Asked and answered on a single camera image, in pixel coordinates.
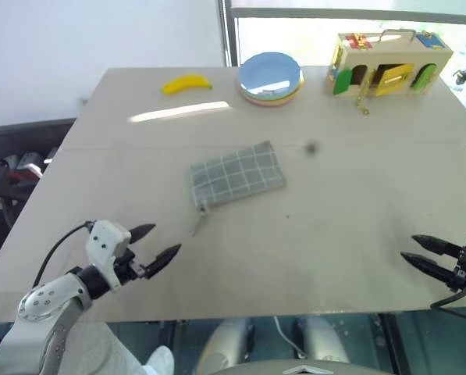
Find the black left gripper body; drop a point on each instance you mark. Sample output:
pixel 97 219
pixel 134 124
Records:
pixel 128 268

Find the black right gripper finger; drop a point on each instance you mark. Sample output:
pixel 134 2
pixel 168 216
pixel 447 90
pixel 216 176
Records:
pixel 439 246
pixel 431 268

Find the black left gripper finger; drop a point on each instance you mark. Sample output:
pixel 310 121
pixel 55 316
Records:
pixel 142 232
pixel 161 259

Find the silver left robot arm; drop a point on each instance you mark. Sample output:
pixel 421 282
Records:
pixel 41 304

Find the grey checked cloth pouch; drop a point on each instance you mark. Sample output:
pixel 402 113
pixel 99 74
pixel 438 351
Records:
pixel 236 173

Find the grey zipper pull tab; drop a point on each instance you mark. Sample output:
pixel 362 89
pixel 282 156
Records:
pixel 201 218

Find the white cloth covered shape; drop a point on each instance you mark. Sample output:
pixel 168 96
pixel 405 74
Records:
pixel 100 351

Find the silver rounded robot body part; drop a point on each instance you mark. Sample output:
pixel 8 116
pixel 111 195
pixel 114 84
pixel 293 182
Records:
pixel 225 343
pixel 322 340

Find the red and white device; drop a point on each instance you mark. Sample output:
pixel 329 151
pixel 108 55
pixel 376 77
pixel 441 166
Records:
pixel 29 164

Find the yellow toy banana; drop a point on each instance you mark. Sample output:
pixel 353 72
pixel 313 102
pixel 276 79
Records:
pixel 183 84

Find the small black background device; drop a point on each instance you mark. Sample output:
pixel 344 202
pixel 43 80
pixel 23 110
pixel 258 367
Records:
pixel 464 75

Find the pink plate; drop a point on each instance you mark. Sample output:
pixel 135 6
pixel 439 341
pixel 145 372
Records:
pixel 269 104

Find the yellow plate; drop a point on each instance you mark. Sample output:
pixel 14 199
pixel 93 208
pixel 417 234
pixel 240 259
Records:
pixel 271 100

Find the wooden lock activity box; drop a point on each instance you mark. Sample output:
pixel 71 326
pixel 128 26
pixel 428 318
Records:
pixel 392 58

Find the green plate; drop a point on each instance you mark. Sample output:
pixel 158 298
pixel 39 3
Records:
pixel 302 80

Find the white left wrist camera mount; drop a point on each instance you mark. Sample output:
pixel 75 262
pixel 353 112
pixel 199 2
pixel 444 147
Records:
pixel 104 244

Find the grey window frame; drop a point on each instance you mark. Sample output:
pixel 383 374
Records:
pixel 229 35

